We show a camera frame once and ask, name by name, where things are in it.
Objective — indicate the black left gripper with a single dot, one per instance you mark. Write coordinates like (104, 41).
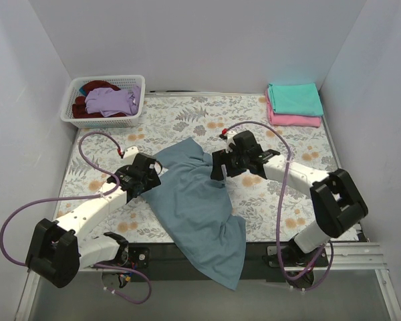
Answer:
(150, 180)

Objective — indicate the floral patterned table mat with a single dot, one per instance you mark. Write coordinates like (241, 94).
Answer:
(168, 120)

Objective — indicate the folded teal t-shirt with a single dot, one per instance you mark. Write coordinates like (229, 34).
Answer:
(300, 100)

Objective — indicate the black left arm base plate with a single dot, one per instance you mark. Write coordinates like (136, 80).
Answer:
(135, 257)

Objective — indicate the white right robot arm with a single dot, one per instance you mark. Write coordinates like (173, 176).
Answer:
(337, 203)

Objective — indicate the dark red garment in basket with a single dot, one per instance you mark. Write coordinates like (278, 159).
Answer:
(79, 105)

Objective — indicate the white plastic laundry basket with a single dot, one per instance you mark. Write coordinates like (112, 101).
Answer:
(124, 82)

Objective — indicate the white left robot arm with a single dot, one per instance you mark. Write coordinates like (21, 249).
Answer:
(59, 249)

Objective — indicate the blue-grey t-shirt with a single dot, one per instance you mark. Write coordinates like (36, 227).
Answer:
(197, 213)

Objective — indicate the lilac t-shirt in basket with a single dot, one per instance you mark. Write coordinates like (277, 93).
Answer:
(109, 102)

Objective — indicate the aluminium front frame rail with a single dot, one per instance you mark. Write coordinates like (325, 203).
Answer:
(358, 256)

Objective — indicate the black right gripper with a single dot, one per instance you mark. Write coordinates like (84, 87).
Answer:
(219, 166)

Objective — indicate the folded pink t-shirt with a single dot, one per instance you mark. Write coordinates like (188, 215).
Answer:
(289, 120)

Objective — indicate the teal garment in basket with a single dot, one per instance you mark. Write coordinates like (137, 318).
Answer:
(82, 91)

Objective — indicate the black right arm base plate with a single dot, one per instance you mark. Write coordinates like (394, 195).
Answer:
(292, 259)

